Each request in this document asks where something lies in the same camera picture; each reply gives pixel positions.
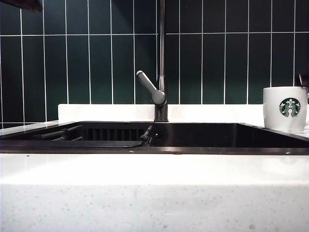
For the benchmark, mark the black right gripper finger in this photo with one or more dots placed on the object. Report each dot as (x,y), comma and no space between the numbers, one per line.
(300,79)

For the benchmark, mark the white Starbucks logo mug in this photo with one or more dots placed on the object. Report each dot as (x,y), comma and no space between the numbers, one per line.
(274,111)

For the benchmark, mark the black sink basin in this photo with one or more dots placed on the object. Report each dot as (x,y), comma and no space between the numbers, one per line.
(205,138)

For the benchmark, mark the dark metal sink faucet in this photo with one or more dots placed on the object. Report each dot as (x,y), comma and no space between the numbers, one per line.
(162,48)

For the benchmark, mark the black sink drain rack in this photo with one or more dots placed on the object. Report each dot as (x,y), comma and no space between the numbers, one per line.
(96,144)

